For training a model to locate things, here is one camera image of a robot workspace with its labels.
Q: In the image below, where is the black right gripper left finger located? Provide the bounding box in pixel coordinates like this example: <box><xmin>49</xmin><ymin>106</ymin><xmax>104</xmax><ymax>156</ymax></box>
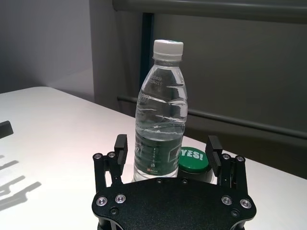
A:
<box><xmin>93</xmin><ymin>135</ymin><xmax>129</xmax><ymax>192</ymax></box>

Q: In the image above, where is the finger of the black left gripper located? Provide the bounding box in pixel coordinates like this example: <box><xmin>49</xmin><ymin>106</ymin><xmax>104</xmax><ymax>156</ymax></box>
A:
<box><xmin>0</xmin><ymin>121</ymin><xmax>14</xmax><ymax>139</ymax></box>

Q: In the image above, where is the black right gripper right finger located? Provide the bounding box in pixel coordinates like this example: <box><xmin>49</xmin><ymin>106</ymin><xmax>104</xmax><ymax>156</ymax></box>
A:
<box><xmin>205</xmin><ymin>135</ymin><xmax>248</xmax><ymax>192</ymax></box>

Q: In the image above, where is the clear plastic water bottle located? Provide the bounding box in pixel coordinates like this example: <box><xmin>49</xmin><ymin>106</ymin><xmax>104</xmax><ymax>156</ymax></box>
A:
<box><xmin>132</xmin><ymin>39</ymin><xmax>189</xmax><ymax>182</ymax></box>

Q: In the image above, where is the green YES push button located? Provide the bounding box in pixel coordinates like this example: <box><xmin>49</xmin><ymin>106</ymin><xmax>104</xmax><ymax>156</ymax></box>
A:
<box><xmin>177</xmin><ymin>146</ymin><xmax>213</xmax><ymax>184</ymax></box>

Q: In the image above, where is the blue vertical metal post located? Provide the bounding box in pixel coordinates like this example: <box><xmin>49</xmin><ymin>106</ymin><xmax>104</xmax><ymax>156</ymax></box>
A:
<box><xmin>138</xmin><ymin>11</ymin><xmax>156</xmax><ymax>96</ymax></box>

